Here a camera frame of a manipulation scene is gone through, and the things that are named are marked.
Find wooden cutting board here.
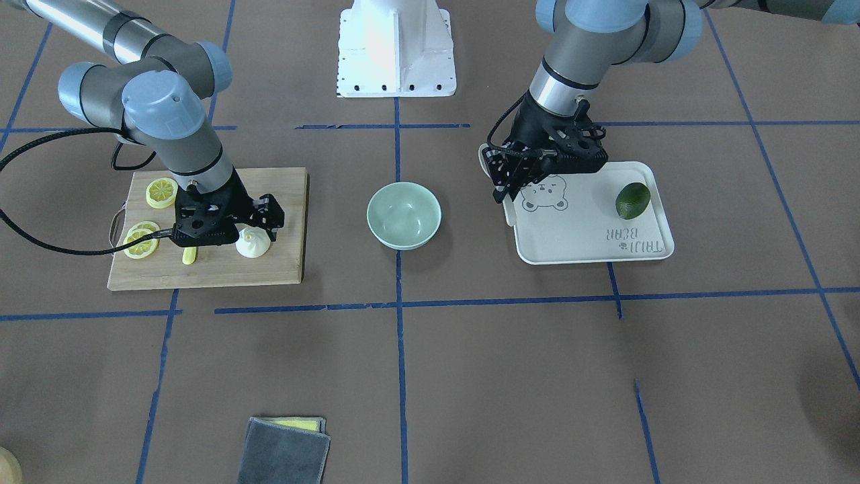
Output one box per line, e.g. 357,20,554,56
107,167,309,291

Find lemon slice top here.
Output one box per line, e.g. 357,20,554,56
145,177,179,209

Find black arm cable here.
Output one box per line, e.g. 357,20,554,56
0,128,179,256

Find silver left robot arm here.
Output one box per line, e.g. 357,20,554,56
481,1,859,203

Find yellow plastic knife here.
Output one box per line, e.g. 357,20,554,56
181,246,198,266

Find lemon slice front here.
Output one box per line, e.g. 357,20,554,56
123,227,159,259

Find lemon slice behind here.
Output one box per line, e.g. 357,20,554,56
127,220,161,233

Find lemon slice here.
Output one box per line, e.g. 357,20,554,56
145,177,179,209
123,227,159,259
127,220,161,233

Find light green bowl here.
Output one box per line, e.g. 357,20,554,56
366,181,442,251

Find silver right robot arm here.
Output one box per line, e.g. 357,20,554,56
10,1,285,247

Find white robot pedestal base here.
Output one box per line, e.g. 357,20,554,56
336,1,458,98

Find white rectangular tray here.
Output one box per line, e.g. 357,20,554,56
503,161,675,266

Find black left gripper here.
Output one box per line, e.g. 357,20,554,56
486,93,609,204

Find grey folded cloth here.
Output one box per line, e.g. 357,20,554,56
236,416,331,483

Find wooden mug tree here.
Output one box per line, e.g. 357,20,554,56
0,447,24,484

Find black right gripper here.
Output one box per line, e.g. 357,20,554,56
171,171,285,246

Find white plastic spoon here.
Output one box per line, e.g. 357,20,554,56
478,143,517,227

